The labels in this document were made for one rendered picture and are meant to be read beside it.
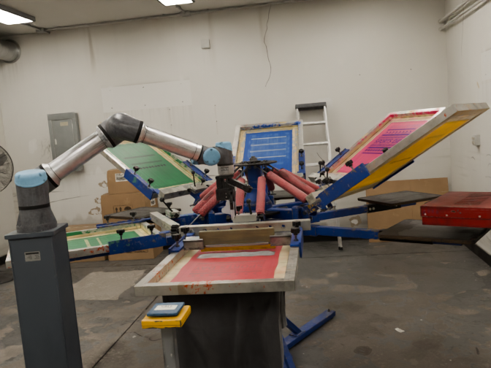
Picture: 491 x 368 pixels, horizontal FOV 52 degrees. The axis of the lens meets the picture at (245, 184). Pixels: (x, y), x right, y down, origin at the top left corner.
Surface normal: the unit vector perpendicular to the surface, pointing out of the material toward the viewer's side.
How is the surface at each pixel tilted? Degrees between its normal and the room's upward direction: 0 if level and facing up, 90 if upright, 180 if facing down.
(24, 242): 90
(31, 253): 90
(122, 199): 89
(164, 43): 90
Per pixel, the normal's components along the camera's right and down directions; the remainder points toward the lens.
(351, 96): -0.14, 0.12
